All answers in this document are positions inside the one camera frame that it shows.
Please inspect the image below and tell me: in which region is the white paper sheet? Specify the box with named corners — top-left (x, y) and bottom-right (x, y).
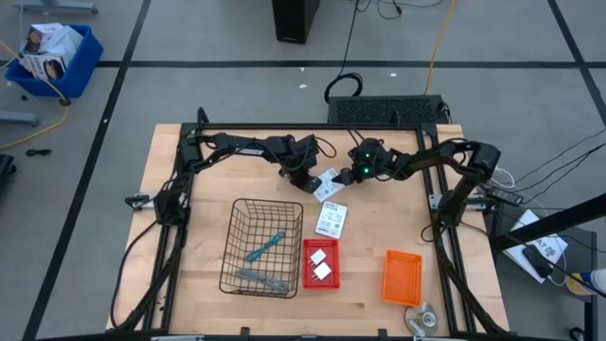
top-left (502, 207), bottom-right (569, 284)

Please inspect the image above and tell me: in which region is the white product box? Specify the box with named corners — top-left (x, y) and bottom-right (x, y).
top-left (314, 201), bottom-right (349, 241)
top-left (312, 168), bottom-right (348, 204)

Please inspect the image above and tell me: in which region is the black side table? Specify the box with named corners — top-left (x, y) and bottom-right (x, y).
top-left (490, 203), bottom-right (598, 341)

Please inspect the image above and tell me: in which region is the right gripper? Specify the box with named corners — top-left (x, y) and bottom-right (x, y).
top-left (330, 138), bottom-right (384, 187)

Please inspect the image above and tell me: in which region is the red plastic slotted basket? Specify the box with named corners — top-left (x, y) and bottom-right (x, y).
top-left (301, 238), bottom-right (341, 291)

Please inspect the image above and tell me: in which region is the printed white carton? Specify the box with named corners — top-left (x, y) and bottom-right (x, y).
top-left (18, 52), bottom-right (68, 81)

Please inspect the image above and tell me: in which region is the yellow floor cable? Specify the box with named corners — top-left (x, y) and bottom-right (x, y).
top-left (0, 40), bottom-right (71, 152)

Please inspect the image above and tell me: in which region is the black diagonal beam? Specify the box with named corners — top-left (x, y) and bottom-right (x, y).
top-left (491, 192), bottom-right (606, 253)

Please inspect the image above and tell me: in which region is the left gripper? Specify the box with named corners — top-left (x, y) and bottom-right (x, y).
top-left (278, 134), bottom-right (323, 194)

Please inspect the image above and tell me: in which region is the grey metal furniture foot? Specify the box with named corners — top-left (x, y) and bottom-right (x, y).
top-left (11, 0), bottom-right (99, 15)
top-left (0, 111), bottom-right (41, 128)

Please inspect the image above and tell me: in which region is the blue plastic bin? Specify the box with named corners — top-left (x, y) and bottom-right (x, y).
top-left (4, 23), bottom-right (105, 99)

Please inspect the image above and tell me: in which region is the silver metal cylinder stand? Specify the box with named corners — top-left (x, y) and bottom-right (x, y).
top-left (403, 301), bottom-right (440, 338)

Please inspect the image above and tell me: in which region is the black phone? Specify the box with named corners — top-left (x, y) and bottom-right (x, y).
top-left (522, 243), bottom-right (555, 279)

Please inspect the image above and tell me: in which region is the white blue yellow bottle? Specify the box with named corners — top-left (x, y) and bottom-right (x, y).
top-left (565, 267), bottom-right (606, 298)

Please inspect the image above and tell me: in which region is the black wire basket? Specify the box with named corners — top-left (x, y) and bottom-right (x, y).
top-left (218, 197), bottom-right (305, 299)

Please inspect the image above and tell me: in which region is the black computer case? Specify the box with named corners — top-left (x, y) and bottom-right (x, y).
top-left (326, 94), bottom-right (452, 127)

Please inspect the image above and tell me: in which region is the black power strip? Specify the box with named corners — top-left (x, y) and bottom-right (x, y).
top-left (485, 184), bottom-right (526, 207)

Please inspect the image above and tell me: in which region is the black aluminium table frame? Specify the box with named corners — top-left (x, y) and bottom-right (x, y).
top-left (109, 106), bottom-right (510, 341)

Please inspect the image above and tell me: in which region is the yellow hanging cable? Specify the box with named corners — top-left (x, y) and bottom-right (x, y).
top-left (423, 0), bottom-right (458, 96)

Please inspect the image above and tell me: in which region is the white plastic bag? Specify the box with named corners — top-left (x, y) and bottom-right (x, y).
top-left (42, 24), bottom-right (84, 67)

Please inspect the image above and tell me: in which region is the orange plastic slotted basket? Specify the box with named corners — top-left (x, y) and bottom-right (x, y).
top-left (382, 249), bottom-right (423, 308)

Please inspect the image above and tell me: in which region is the black speaker cabinet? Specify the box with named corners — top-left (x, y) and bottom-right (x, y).
top-left (271, 0), bottom-right (321, 45)

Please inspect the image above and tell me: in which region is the teal braided cable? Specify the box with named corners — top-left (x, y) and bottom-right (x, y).
top-left (244, 230), bottom-right (287, 263)

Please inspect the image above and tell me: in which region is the grey metal mounting plate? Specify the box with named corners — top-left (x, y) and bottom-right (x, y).
top-left (428, 192), bottom-right (490, 212)
top-left (124, 192), bottom-right (158, 210)

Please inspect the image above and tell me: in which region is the black coiled floor cable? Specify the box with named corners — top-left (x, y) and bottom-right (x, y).
top-left (323, 0), bottom-right (365, 105)

